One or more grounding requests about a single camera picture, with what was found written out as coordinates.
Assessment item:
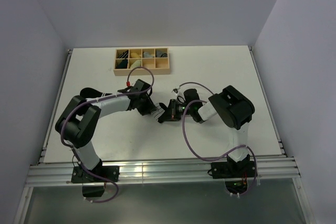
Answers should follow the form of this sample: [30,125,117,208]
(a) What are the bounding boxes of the white black-striped sock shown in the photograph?
[150,103,167,121]

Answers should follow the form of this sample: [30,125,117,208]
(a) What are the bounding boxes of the cream rolled socks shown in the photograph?
[130,59,142,69]

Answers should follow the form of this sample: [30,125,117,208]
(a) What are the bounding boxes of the grey yellow rolled socks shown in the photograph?
[143,51,154,58]

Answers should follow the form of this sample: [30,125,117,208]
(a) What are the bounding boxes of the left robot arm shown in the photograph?
[55,93,155,182]

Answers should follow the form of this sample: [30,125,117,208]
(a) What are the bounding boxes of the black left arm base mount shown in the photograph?
[71,166,120,184]

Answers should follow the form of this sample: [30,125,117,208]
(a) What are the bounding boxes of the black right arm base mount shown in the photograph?
[207,161,256,179]

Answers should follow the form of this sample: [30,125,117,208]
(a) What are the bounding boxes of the dark grey rolled socks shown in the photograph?
[155,50,167,58]

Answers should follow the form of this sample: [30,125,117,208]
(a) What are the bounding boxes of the dark teal rolled socks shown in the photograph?
[116,59,128,69]

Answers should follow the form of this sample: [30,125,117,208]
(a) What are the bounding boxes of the wooden compartment box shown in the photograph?
[113,47,171,76]

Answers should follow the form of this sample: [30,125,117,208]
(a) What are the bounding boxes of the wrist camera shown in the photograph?
[130,79,152,96]
[183,89,200,103]

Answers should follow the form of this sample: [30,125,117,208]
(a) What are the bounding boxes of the black striped rolled socks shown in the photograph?
[118,51,129,59]

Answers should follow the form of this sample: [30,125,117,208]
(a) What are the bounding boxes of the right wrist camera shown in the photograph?
[183,89,200,103]

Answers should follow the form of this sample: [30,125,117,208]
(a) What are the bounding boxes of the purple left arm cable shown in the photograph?
[60,67,155,204]

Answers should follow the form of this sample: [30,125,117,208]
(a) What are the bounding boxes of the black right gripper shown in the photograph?
[159,99,193,121]

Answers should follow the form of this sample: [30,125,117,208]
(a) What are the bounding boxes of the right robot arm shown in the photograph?
[152,86,255,178]

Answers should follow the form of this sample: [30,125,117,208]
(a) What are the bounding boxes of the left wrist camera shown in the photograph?
[130,79,152,96]

